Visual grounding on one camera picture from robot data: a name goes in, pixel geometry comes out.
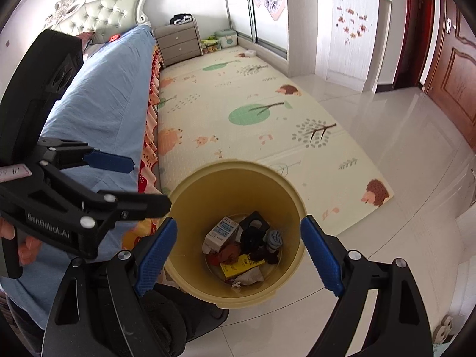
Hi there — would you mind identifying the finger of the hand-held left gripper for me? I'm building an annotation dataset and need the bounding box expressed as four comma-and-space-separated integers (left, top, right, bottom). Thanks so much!
37, 138, 135, 174
73, 190, 172, 239

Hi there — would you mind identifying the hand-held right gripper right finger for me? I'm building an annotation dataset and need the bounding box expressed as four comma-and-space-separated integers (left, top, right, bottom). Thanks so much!
300, 215, 434, 357

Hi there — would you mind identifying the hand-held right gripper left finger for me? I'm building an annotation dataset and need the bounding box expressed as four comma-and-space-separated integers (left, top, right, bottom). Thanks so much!
42, 216, 178, 357

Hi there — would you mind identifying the yellow trash bin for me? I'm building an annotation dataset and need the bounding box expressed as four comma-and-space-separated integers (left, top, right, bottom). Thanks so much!
162, 161, 307, 309

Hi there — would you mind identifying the light blue sock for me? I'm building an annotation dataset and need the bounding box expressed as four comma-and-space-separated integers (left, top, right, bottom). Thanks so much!
265, 230, 283, 253

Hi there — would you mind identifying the maroon cloth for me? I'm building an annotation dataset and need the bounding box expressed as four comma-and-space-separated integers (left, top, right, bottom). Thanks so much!
249, 249, 279, 265

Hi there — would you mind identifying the black square packet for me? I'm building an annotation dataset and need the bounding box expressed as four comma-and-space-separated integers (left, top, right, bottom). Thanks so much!
239, 211, 270, 233

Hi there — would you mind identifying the white blue box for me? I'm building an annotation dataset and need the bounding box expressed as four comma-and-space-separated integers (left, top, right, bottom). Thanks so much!
202, 216, 240, 255

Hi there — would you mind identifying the orange brown cloth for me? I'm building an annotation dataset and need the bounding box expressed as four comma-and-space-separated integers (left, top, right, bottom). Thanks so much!
207, 243, 242, 266

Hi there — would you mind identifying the black scrunchie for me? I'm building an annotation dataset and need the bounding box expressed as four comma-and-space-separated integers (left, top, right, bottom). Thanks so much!
240, 228, 266, 261

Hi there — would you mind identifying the white cloth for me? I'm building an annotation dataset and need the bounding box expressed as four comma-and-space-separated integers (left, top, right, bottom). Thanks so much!
231, 268, 264, 289

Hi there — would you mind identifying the yellow box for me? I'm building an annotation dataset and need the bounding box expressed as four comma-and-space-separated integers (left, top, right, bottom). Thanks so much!
219, 253, 266, 279

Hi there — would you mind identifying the person's left hand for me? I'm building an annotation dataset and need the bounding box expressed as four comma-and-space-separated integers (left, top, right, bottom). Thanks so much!
0, 217, 42, 267

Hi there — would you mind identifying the black shoe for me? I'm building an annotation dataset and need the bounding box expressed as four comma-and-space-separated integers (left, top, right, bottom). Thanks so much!
143, 283, 229, 357

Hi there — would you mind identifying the bed with blue sheet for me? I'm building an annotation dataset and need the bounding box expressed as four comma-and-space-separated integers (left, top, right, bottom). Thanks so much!
0, 25, 172, 328

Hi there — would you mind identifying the pink pillow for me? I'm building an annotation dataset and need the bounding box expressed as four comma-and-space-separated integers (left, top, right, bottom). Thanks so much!
76, 32, 98, 54

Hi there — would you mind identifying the tufted green headboard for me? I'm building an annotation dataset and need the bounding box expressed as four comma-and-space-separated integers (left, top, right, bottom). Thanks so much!
45, 0, 153, 43

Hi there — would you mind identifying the printed play mat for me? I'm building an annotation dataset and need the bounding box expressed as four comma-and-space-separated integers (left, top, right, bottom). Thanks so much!
155, 46, 395, 239

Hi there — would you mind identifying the grey nightstand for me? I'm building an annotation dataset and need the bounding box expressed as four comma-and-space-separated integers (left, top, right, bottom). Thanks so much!
154, 20, 203, 68

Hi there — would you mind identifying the colourful toy box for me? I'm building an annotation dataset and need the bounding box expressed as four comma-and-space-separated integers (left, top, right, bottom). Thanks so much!
201, 36, 221, 53

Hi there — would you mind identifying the green storage box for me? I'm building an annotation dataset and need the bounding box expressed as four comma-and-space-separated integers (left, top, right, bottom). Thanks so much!
216, 29, 238, 48

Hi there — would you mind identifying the white sliding door wardrobe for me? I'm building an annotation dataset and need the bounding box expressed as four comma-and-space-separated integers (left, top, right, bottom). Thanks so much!
219, 0, 289, 60

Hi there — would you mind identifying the white corner shelf cabinet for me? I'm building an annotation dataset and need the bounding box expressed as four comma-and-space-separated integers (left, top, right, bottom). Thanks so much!
314, 0, 391, 93

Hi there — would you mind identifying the brown wooden door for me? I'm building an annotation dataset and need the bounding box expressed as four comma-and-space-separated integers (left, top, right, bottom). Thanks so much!
424, 0, 476, 145

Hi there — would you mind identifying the dark red door frame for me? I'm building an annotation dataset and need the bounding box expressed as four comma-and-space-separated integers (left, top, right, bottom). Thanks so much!
394, 0, 436, 92

